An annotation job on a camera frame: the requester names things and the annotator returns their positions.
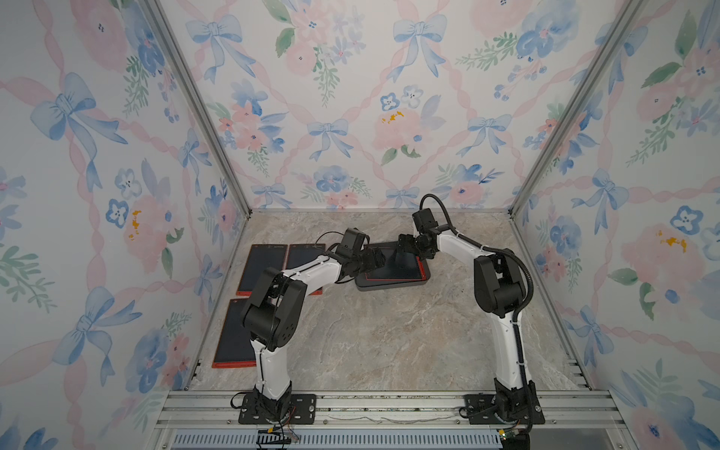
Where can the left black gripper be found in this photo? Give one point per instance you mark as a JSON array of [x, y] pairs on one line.
[[371, 263]]

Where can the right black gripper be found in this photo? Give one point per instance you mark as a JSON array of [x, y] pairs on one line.
[[408, 245]]

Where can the red writing tablet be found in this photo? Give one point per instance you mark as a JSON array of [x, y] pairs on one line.
[[234, 350], [300, 254], [261, 257], [410, 269]]

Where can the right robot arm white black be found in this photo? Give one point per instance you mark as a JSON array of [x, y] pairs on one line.
[[502, 289]]

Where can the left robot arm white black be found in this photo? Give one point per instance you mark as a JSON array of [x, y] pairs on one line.
[[273, 312]]

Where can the dark grey storage box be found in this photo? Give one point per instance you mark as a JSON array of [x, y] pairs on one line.
[[372, 286]]

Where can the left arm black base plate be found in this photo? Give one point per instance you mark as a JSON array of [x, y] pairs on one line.
[[293, 409]]

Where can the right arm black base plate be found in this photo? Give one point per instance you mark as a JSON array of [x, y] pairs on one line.
[[487, 409]]

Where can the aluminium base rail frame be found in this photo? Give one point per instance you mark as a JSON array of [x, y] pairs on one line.
[[574, 419]]

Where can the grey slotted cable duct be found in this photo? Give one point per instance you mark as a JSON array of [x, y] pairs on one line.
[[338, 439]]

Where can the left aluminium corner post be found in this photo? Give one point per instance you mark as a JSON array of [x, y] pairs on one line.
[[158, 21]]

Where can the aluminium corner post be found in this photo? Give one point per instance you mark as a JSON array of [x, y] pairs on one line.
[[618, 32], [158, 21]]

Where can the right aluminium corner post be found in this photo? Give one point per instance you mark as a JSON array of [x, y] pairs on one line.
[[618, 32]]

